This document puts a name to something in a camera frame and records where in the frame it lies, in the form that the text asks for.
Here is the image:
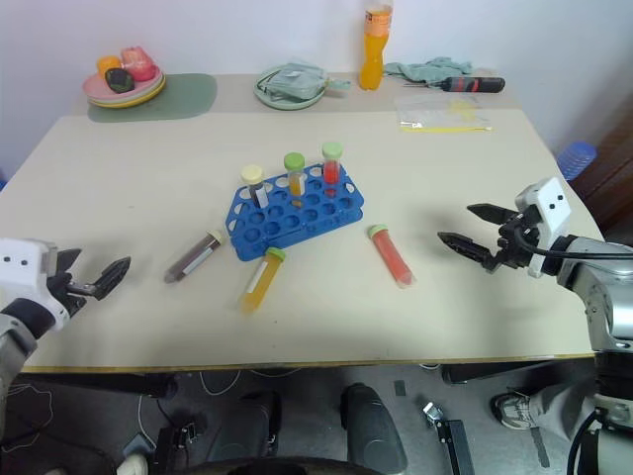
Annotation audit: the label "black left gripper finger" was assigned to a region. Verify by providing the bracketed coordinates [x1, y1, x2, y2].
[57, 248, 83, 276]
[91, 255, 133, 302]

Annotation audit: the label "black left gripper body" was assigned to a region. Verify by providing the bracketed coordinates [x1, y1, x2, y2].
[46, 270, 100, 321]

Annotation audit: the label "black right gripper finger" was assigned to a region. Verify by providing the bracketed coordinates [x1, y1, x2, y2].
[467, 202, 518, 227]
[437, 231, 497, 272]

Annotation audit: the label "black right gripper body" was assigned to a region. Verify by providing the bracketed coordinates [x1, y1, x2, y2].
[487, 205, 545, 274]

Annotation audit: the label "green-capped tube, red liquid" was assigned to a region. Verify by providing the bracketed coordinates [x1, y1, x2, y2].
[321, 142, 346, 187]
[366, 224, 418, 289]

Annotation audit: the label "yellow-capped tube, dark liquid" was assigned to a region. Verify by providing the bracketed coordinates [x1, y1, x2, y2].
[240, 164, 271, 210]
[163, 230, 226, 285]

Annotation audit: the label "green-capped tube, yellow liquid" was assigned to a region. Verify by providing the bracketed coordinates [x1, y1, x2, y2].
[237, 246, 287, 315]
[283, 151, 308, 197]

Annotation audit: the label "blue plastic test tube rack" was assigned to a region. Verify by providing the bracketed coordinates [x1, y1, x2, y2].
[226, 162, 366, 262]

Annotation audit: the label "blue stacked stools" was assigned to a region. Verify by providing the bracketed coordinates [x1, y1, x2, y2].
[557, 141, 597, 182]

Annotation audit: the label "clear plastic zip bag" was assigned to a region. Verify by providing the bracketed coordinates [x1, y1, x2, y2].
[394, 94, 496, 135]

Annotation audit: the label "brown wooden cabinet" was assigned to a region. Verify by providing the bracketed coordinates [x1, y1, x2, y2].
[568, 98, 633, 234]

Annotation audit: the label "black table crossbar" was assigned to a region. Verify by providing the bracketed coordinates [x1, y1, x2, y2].
[441, 354, 600, 388]

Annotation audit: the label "black red screwdriver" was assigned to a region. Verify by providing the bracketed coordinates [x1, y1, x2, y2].
[403, 75, 506, 95]

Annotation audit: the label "green crumpled cloth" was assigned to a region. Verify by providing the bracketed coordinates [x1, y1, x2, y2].
[384, 56, 474, 85]

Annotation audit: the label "grey trouser leg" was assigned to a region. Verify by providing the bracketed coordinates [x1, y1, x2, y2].
[523, 374, 600, 428]

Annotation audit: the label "white sneaker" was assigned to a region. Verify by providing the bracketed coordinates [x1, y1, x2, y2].
[491, 390, 534, 430]

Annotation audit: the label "yellow plate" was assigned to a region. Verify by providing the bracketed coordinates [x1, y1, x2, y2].
[87, 78, 167, 111]

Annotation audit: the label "pink plate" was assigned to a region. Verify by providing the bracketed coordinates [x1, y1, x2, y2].
[81, 66, 165, 103]

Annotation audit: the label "dark toy avocado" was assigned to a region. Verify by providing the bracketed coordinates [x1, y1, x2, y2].
[104, 67, 136, 94]

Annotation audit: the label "orange juice bottle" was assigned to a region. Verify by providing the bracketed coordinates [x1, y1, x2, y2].
[358, 0, 398, 92]

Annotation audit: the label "green placemat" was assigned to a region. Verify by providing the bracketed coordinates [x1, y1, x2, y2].
[87, 72, 219, 124]

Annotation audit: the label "dark rounded robot part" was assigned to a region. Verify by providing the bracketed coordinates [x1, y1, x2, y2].
[339, 383, 409, 475]
[206, 390, 284, 462]

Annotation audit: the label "pink toy food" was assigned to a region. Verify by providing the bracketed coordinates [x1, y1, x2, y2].
[120, 46, 160, 83]

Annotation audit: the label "pale green plate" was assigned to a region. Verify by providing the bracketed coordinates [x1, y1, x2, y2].
[253, 63, 330, 111]

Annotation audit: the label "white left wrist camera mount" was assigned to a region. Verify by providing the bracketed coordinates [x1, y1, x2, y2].
[0, 237, 71, 332]

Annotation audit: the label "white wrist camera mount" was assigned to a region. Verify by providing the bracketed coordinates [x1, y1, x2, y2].
[0, 237, 71, 332]
[513, 177, 573, 279]

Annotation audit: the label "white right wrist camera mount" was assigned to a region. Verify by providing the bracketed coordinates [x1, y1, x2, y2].
[513, 177, 573, 279]

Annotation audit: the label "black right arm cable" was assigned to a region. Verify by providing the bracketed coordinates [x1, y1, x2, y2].
[513, 231, 633, 261]

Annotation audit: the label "white floor cable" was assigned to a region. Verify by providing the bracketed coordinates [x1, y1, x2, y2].
[197, 368, 243, 397]

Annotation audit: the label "black metal bracket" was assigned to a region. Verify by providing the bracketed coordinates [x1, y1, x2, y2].
[421, 401, 477, 475]

